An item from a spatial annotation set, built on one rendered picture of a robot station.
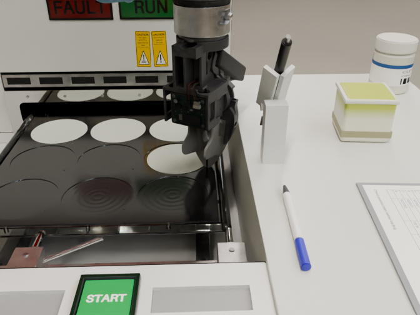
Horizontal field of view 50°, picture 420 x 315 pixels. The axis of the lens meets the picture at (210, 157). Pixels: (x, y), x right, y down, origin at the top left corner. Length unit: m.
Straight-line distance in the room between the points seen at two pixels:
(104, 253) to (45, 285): 0.25
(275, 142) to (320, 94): 0.28
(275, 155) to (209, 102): 0.11
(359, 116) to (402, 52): 0.22
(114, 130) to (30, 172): 0.18
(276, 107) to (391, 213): 0.18
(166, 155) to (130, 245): 0.16
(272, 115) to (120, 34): 0.42
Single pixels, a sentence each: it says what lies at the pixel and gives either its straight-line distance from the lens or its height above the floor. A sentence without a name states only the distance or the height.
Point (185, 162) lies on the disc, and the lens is 0.74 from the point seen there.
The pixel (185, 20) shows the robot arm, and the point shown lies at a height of 1.14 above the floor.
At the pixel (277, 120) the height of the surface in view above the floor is 1.03.
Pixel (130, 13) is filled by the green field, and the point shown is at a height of 1.09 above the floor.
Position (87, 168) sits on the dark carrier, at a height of 0.90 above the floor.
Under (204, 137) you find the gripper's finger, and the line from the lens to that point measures 0.71.
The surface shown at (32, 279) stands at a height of 0.96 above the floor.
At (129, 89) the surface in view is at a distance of 0.93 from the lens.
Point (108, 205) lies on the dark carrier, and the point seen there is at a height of 0.90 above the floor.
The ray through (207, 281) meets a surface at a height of 0.96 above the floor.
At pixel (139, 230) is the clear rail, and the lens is 0.60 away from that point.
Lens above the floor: 1.27
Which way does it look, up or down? 30 degrees down
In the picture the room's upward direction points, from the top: straight up
